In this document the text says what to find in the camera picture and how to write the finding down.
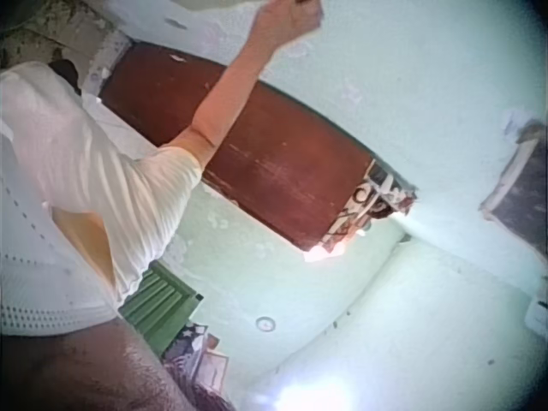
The person's right hand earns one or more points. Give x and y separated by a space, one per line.
289 19

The person's right fingers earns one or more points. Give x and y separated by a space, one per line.
309 17

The red-brown wooden door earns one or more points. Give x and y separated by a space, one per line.
282 162

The white lace cloth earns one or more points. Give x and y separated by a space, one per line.
109 60

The green louvred shutter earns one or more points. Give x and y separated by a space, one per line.
158 304

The dark framed wall niche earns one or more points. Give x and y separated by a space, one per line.
520 188

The round white wall fixture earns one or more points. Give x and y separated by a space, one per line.
265 324

